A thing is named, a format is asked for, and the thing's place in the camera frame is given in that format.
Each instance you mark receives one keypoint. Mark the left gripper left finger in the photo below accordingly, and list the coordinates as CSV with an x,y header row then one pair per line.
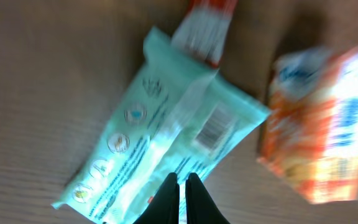
x,y
164,207

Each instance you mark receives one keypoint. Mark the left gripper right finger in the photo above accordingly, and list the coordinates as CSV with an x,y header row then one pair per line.
x,y
200,207

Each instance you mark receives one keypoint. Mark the pale green wipes packet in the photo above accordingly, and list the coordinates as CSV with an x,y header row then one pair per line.
x,y
177,115

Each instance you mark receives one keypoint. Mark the red snack stick packet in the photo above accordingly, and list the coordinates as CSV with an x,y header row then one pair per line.
x,y
203,31

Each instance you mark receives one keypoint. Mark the small orange juice box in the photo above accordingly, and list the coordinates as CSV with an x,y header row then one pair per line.
x,y
310,139

